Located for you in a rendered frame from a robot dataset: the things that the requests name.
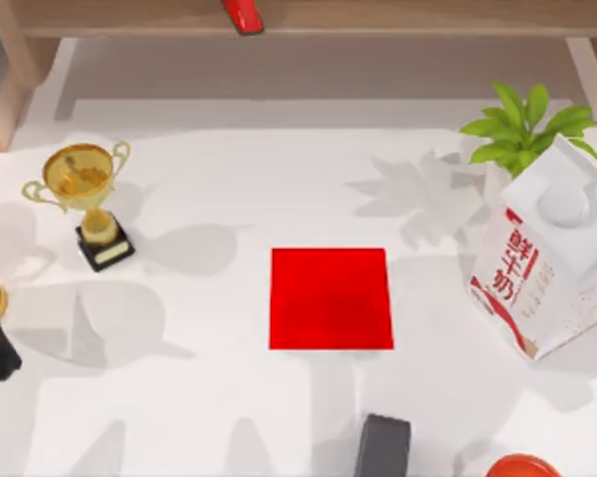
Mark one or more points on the red stapler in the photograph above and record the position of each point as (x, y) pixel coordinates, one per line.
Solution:
(243, 15)

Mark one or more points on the orange-red round object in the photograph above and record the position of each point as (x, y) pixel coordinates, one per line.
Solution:
(522, 467)

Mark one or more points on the white and red milk carton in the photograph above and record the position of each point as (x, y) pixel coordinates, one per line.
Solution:
(551, 248)

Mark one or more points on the green plant in white pot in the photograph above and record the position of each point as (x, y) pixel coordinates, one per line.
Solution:
(519, 124)

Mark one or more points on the gold trophy on black base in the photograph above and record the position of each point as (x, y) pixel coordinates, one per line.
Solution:
(79, 175)

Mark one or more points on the dark grey box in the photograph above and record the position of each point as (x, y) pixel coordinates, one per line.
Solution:
(383, 445)

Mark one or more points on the wooden shelf unit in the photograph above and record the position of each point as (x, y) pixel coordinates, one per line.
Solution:
(298, 20)

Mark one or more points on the flat red square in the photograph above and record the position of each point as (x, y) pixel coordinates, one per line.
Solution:
(331, 298)

